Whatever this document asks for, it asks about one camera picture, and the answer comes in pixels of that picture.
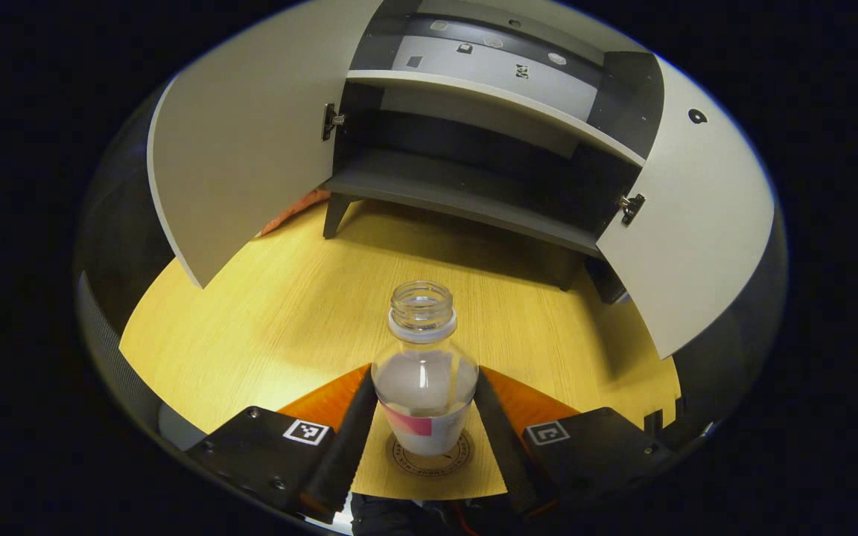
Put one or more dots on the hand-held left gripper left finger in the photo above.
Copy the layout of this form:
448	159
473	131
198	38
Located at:
347	447

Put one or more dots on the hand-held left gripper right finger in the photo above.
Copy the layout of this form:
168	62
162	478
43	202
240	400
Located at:
507	454

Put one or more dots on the round brown coaster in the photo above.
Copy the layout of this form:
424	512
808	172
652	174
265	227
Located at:
403	461

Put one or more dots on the clear plastic bottle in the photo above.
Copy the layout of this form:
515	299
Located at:
425	387

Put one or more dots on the white and grey cabinet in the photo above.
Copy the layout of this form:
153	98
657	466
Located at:
466	193

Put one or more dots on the white cabinet door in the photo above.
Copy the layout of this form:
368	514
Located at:
250	134
697	223

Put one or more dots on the metal door hinge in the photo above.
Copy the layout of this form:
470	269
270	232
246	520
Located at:
332	120
631	207

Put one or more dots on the dark printed box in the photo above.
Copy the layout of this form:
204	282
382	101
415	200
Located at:
609	281

